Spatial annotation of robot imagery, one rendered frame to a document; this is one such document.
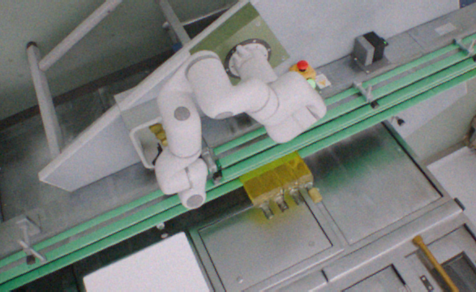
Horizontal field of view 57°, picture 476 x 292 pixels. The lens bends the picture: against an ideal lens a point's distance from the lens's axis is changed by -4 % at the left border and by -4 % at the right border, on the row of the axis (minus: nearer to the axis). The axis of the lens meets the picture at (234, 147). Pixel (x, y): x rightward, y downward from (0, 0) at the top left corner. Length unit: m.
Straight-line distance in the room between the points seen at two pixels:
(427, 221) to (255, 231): 0.62
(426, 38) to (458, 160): 3.85
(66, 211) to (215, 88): 0.88
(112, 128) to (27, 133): 0.82
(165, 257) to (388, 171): 0.91
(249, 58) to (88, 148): 0.61
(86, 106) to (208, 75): 1.29
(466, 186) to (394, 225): 3.80
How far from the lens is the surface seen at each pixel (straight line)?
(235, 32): 1.32
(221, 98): 0.96
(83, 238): 1.62
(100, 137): 1.53
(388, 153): 1.90
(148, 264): 1.69
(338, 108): 1.63
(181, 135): 1.04
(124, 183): 1.65
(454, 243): 1.79
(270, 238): 1.66
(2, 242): 1.75
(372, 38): 1.74
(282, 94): 1.10
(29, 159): 2.17
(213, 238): 1.68
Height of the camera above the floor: 1.75
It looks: 33 degrees down
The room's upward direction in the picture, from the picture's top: 150 degrees clockwise
